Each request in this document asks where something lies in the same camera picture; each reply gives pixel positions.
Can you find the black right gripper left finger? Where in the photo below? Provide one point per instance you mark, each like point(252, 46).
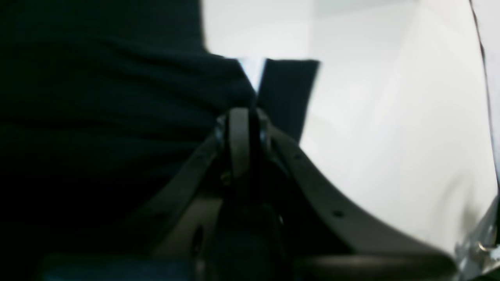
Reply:
point(180, 221)

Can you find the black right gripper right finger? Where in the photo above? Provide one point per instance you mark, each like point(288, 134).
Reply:
point(325, 235)

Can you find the black T-shirt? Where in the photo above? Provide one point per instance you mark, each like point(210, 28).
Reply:
point(102, 101)

